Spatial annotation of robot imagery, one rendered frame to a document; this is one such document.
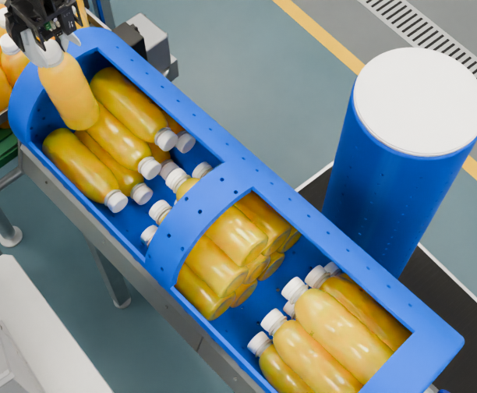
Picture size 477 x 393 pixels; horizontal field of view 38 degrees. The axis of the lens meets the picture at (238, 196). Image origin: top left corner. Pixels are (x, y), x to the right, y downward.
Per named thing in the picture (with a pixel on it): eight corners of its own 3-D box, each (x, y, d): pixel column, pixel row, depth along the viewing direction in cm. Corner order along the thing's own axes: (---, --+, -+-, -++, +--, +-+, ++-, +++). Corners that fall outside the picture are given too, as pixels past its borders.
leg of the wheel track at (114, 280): (121, 312, 231) (86, 231, 176) (110, 300, 233) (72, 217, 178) (134, 300, 233) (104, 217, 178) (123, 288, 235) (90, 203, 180)
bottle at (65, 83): (107, 120, 128) (79, 60, 112) (72, 137, 127) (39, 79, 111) (90, 92, 131) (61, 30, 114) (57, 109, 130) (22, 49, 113)
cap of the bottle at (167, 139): (164, 145, 134) (171, 151, 133) (153, 145, 131) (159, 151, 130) (174, 129, 133) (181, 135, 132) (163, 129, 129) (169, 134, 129)
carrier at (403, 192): (410, 295, 219) (384, 216, 232) (507, 146, 142) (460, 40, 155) (322, 312, 216) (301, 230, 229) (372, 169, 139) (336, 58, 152)
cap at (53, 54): (66, 58, 112) (63, 51, 111) (44, 69, 112) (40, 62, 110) (57, 41, 114) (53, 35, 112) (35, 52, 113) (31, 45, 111)
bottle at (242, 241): (275, 232, 117) (200, 164, 124) (254, 240, 112) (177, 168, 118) (254, 263, 120) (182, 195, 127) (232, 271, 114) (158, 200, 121)
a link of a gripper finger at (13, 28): (15, 56, 105) (7, 10, 98) (9, 51, 106) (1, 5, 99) (41, 44, 108) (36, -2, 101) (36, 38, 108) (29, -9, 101)
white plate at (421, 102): (507, 143, 141) (504, 146, 142) (461, 38, 154) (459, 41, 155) (375, 164, 138) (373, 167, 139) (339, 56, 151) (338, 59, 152)
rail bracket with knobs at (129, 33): (121, 86, 164) (114, 58, 155) (101, 69, 166) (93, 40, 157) (153, 63, 167) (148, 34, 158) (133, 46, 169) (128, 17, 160)
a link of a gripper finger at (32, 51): (44, 91, 108) (37, 47, 101) (21, 69, 110) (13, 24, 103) (60, 83, 110) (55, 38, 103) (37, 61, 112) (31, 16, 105)
